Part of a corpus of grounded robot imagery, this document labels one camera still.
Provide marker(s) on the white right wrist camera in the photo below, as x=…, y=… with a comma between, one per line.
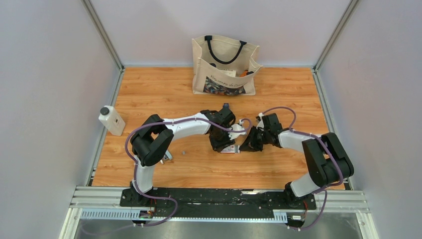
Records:
x=260, y=123

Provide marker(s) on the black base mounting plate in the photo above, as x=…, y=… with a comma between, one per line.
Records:
x=214, y=203

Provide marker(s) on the red white staple box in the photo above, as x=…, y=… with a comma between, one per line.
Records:
x=232, y=149

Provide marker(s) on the blue black stapler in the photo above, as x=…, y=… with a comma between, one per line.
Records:
x=226, y=106

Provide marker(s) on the aluminium frame rail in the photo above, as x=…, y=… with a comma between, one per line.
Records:
x=95, y=212

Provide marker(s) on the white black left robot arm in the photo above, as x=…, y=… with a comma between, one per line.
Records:
x=150, y=144

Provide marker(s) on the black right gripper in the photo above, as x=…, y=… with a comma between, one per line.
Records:
x=249, y=144

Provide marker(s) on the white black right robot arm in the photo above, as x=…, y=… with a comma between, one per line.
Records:
x=326, y=159

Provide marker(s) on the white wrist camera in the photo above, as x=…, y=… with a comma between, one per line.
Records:
x=237, y=128
x=260, y=123

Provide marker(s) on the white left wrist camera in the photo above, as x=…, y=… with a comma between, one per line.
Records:
x=237, y=128

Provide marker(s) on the light blue white stapler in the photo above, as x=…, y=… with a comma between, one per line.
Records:
x=167, y=157

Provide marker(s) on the beige canvas tote bag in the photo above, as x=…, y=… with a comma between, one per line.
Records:
x=224, y=66

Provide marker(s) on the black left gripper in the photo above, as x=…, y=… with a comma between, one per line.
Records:
x=219, y=146

